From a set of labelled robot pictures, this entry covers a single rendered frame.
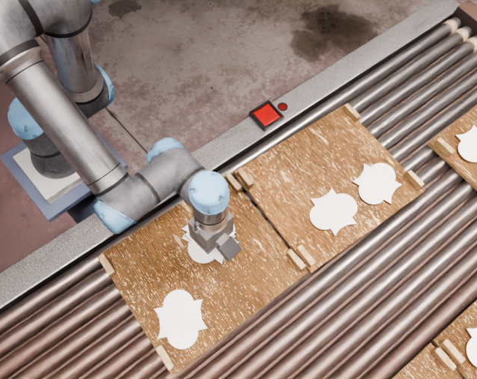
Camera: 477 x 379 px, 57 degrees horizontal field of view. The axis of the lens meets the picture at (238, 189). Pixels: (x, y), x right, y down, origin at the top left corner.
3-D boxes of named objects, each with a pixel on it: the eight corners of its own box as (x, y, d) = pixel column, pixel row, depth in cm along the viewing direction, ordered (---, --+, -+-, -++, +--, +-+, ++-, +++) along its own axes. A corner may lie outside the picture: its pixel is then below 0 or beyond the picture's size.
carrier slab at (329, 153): (232, 174, 125) (233, 171, 124) (342, 107, 136) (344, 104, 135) (310, 274, 114) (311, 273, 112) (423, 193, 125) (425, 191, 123)
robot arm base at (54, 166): (22, 156, 128) (7, 136, 119) (66, 125, 133) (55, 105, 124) (53, 189, 124) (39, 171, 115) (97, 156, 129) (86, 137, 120)
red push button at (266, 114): (252, 115, 134) (252, 112, 133) (267, 105, 136) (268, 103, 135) (264, 128, 133) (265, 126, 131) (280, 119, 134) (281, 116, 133)
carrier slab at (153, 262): (98, 258, 114) (96, 256, 112) (227, 174, 125) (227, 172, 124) (173, 376, 103) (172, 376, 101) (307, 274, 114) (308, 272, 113)
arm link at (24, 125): (16, 136, 120) (-8, 104, 108) (59, 108, 124) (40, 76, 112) (40, 164, 116) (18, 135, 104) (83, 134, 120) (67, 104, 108)
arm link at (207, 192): (208, 158, 85) (238, 188, 83) (209, 183, 95) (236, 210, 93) (177, 183, 83) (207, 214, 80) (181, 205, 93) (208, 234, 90)
